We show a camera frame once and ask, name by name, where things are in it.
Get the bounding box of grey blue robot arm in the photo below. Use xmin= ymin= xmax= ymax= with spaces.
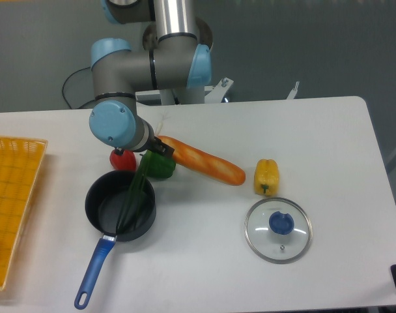
xmin=89 ymin=1 xmax=212 ymax=158

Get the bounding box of black cable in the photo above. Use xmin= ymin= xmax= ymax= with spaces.
xmin=61 ymin=66 xmax=94 ymax=110

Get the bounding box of glass lid blue knob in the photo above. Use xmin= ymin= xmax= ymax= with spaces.
xmin=244 ymin=198 xmax=313 ymax=264

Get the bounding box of yellow bell pepper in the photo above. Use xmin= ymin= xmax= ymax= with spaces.
xmin=253 ymin=159 xmax=280 ymax=196

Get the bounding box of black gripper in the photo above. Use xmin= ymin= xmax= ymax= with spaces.
xmin=147 ymin=136 xmax=175 ymax=158

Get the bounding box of yellow woven basket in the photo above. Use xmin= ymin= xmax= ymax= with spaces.
xmin=0 ymin=136 xmax=48 ymax=291

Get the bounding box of white bracket right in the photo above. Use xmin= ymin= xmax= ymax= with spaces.
xmin=286 ymin=81 xmax=300 ymax=100

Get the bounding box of green onion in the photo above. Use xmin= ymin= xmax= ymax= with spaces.
xmin=115 ymin=110 xmax=172 ymax=235

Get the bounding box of orange baguette bread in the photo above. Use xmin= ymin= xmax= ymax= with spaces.
xmin=158 ymin=136 xmax=246 ymax=186

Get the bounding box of red bell pepper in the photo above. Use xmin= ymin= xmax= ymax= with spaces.
xmin=109 ymin=149 xmax=137 ymax=171

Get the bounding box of black pot blue handle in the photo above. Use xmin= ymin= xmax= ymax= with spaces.
xmin=74 ymin=170 xmax=156 ymax=310

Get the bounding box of green bell pepper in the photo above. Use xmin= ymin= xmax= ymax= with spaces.
xmin=140 ymin=151 xmax=176 ymax=179

